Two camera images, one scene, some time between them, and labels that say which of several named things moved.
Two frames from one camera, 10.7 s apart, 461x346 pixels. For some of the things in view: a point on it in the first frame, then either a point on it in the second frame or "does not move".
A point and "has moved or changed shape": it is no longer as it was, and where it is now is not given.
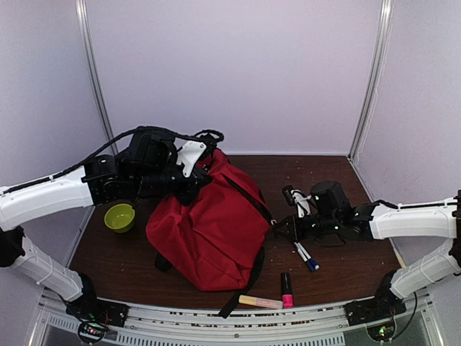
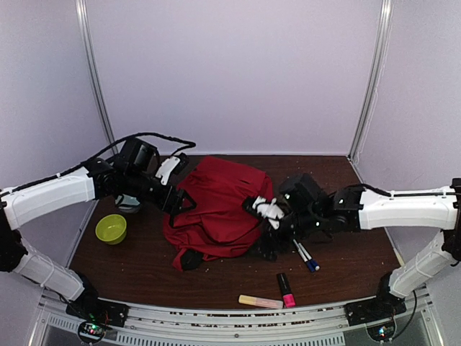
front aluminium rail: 325,325 does not move
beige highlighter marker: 266,303 does not move
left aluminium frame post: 83,10 does not move
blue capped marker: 316,266 does not move
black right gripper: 296,232 to 269,234
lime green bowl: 119,217 to 111,228
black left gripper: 198,178 to 173,207
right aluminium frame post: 369,107 does not move
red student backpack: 218,240 has moved or changed shape
